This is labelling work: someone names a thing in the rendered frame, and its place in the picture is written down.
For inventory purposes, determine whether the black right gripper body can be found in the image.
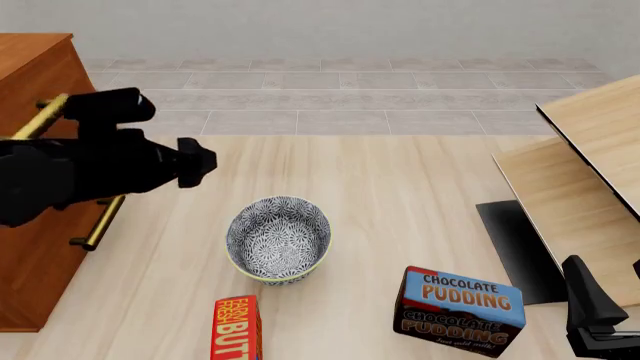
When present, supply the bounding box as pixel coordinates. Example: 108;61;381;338
565;322;640;360

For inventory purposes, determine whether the red butter box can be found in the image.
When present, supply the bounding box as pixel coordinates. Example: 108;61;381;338
209;294;264;360

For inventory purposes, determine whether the black white patterned bowl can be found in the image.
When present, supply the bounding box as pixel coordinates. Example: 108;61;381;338
225;195;333;287

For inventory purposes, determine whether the brass drawer handle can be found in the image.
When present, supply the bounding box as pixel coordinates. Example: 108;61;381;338
9;93;71;141
68;194;127;252

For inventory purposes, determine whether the wooden cabinet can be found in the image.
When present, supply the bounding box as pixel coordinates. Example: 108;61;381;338
0;32;127;333

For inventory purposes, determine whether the chocolate pudding box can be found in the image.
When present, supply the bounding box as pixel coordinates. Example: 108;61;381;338
392;265;527;359

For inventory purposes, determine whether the wooden drawer with brass handle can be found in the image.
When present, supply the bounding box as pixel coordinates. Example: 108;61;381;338
0;36;98;141
0;198;126;333

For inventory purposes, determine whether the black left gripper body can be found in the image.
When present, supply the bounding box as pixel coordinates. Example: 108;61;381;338
176;136;219;189

